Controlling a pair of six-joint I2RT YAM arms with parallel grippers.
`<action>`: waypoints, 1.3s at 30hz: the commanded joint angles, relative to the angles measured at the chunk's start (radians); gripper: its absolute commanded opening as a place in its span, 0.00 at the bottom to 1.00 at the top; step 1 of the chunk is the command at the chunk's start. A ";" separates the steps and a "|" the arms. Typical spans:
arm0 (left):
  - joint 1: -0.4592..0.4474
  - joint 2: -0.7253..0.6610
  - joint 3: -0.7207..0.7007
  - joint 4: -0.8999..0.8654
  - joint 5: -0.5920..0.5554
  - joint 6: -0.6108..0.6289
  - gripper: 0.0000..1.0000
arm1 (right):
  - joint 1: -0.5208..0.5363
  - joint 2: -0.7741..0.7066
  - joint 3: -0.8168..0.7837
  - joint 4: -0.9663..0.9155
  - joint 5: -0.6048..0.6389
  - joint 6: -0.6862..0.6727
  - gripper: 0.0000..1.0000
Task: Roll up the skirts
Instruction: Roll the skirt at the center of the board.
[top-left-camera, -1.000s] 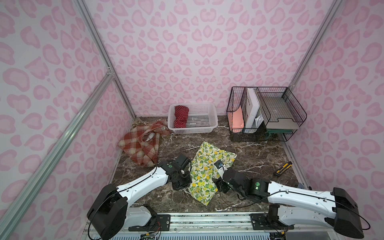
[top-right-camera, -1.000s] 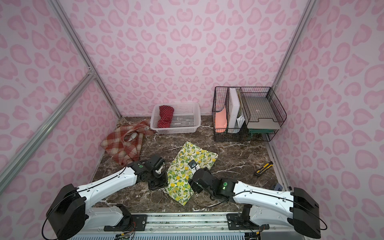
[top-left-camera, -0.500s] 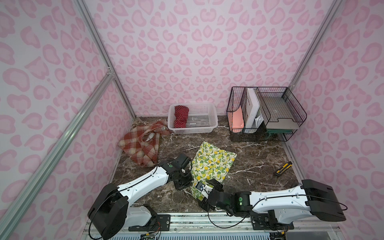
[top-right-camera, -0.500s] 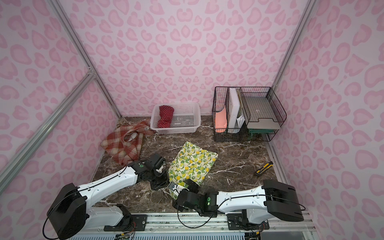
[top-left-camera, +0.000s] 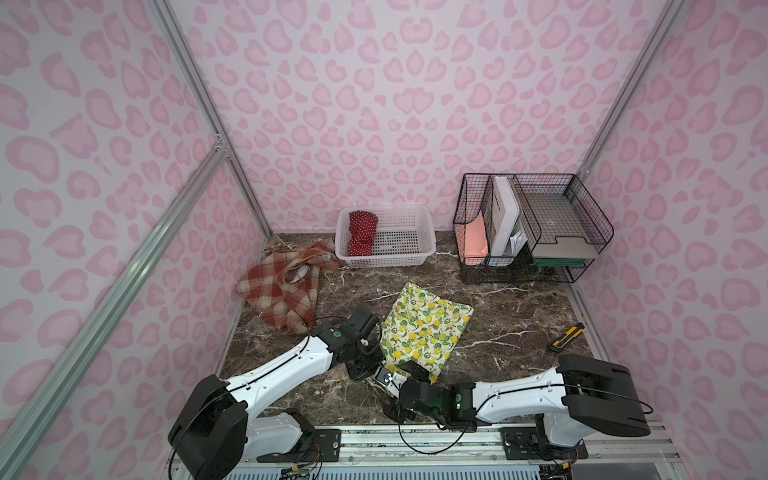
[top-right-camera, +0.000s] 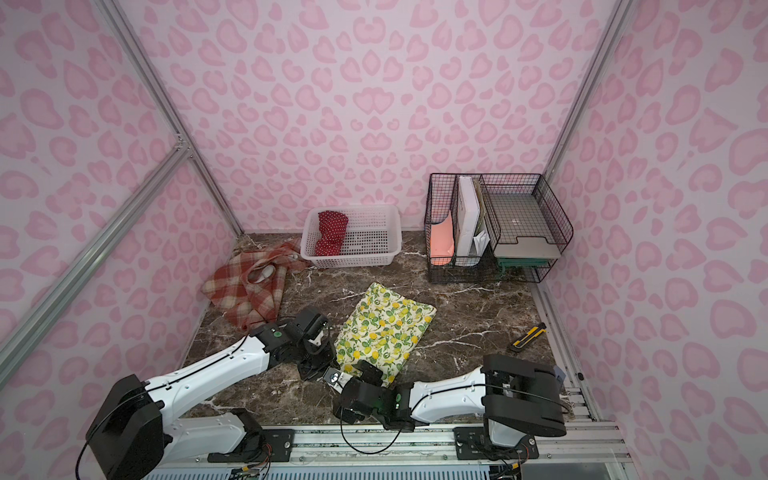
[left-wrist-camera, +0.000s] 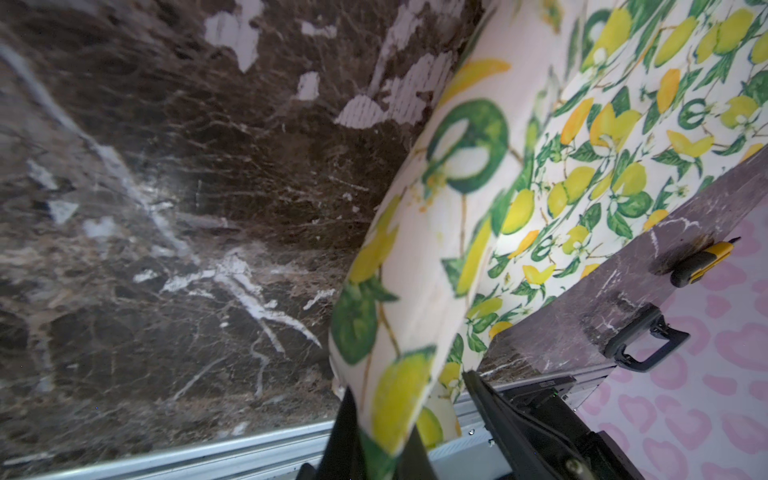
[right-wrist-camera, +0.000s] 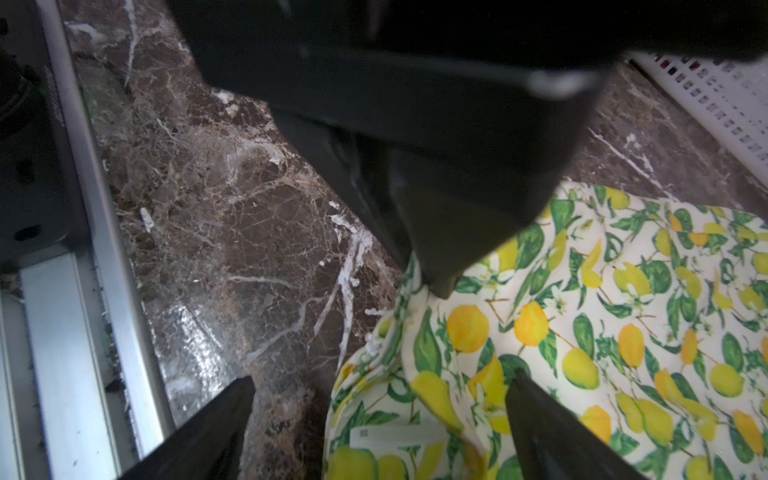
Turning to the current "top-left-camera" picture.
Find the red polka dot skirt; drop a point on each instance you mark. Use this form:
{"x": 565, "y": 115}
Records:
{"x": 362, "y": 229}

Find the white envelope papers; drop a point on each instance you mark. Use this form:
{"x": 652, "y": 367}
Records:
{"x": 517, "y": 242}

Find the grey laptop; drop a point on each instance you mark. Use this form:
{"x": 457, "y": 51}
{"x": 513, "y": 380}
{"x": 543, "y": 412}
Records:
{"x": 559, "y": 227}

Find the yellow black utility knife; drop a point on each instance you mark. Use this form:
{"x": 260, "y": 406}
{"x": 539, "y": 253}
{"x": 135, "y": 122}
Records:
{"x": 561, "y": 342}

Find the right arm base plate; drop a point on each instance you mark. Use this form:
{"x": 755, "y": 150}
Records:
{"x": 526, "y": 443}

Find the pink folder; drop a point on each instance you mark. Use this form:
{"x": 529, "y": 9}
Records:
{"x": 473, "y": 245}

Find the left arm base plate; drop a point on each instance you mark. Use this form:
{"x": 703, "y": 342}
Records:
{"x": 323, "y": 443}

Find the black wire desk organizer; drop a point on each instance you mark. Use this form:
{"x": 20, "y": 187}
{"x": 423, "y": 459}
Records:
{"x": 519, "y": 227}

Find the lemon print skirt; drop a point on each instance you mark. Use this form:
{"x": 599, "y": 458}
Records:
{"x": 424, "y": 328}

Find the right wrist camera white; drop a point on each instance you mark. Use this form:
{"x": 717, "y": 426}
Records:
{"x": 390, "y": 381}

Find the aluminium front rail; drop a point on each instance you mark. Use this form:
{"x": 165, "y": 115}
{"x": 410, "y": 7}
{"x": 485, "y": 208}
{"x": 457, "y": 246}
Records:
{"x": 392, "y": 451}

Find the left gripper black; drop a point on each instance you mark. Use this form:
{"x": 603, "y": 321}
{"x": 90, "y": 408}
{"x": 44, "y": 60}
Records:
{"x": 365, "y": 362}

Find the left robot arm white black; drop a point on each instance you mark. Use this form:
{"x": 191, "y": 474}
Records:
{"x": 222, "y": 422}

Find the red plaid skirt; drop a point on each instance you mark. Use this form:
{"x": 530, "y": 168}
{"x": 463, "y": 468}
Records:
{"x": 283, "y": 288}

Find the white plastic basket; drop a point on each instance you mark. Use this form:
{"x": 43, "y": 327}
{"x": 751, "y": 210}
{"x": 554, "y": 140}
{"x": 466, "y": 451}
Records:
{"x": 405, "y": 237}

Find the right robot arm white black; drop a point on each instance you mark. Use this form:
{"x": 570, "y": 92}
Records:
{"x": 578, "y": 397}

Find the white binder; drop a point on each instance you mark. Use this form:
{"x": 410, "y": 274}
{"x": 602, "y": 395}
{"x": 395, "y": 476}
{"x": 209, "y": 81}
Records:
{"x": 504, "y": 213}

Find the green book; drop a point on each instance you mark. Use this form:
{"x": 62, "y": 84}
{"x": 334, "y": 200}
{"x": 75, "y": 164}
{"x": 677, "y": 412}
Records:
{"x": 543, "y": 262}

